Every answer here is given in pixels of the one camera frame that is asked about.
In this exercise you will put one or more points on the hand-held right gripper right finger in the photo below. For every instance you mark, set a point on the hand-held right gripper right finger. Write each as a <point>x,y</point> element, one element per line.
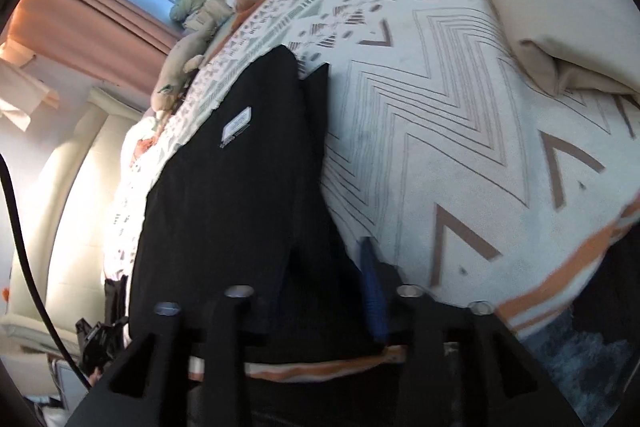
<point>375,302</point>

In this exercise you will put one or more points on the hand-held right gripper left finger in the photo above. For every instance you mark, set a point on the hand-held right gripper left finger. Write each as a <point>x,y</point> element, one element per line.
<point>230,332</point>

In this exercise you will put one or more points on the black button-up jacket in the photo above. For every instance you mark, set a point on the black button-up jacket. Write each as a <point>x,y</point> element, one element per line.
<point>225,207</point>

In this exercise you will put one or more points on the cream padded headboard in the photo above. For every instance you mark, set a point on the cream padded headboard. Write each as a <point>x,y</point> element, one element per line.
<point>75,207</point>

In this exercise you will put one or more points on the pink cushion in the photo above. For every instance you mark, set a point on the pink cushion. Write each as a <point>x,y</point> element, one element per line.
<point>141,148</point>

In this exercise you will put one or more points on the patterned white blanket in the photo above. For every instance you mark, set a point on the patterned white blanket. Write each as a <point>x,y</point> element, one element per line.
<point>450,107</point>

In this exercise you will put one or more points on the blue rug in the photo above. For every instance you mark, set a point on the blue rug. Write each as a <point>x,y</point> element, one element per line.
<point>590,357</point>

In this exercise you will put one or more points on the hanging white garment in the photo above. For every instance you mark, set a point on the hanging white garment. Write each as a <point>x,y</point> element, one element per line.
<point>25,92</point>

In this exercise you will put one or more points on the beige plush toy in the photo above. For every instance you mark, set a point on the beige plush toy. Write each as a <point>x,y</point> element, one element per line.
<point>185,57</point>

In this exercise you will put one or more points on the pink curtain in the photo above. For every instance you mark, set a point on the pink curtain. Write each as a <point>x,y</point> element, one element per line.
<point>90,22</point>

